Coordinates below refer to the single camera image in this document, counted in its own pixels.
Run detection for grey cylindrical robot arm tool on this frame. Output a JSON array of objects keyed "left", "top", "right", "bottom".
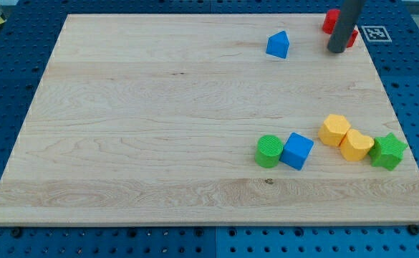
[{"left": 327, "top": 0, "right": 366, "bottom": 54}]

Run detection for yellow heart block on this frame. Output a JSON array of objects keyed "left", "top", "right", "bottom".
[{"left": 339, "top": 129, "right": 375, "bottom": 161}]

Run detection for green cylinder block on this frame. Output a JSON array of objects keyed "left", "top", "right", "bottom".
[{"left": 254, "top": 135, "right": 283, "bottom": 168}]

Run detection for light wooden board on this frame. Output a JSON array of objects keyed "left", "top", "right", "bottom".
[{"left": 0, "top": 14, "right": 419, "bottom": 226}]

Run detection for blue cube block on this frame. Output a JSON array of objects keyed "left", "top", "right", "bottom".
[{"left": 279, "top": 133, "right": 314, "bottom": 171}]

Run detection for blue triangular prism block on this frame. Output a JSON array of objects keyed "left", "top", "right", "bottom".
[{"left": 266, "top": 31, "right": 289, "bottom": 59}]

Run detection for yellow hexagon block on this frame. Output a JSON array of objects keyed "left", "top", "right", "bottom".
[{"left": 318, "top": 114, "right": 352, "bottom": 147}]

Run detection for red block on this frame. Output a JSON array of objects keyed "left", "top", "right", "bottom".
[{"left": 322, "top": 9, "right": 359, "bottom": 47}]

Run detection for green star block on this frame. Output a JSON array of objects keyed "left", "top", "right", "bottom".
[{"left": 368, "top": 133, "right": 408, "bottom": 171}]

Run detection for white fiducial marker tag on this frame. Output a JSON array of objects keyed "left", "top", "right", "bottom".
[{"left": 361, "top": 25, "right": 392, "bottom": 42}]

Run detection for black bolt left front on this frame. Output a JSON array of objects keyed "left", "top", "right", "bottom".
[{"left": 10, "top": 227, "right": 23, "bottom": 239}]

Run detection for black bolt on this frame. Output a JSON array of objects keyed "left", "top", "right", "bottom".
[
  {"left": 10, "top": 227, "right": 23, "bottom": 239},
  {"left": 407, "top": 224, "right": 419, "bottom": 236}
]

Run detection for black bolt right front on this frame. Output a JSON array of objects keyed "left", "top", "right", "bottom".
[{"left": 407, "top": 224, "right": 419, "bottom": 236}]

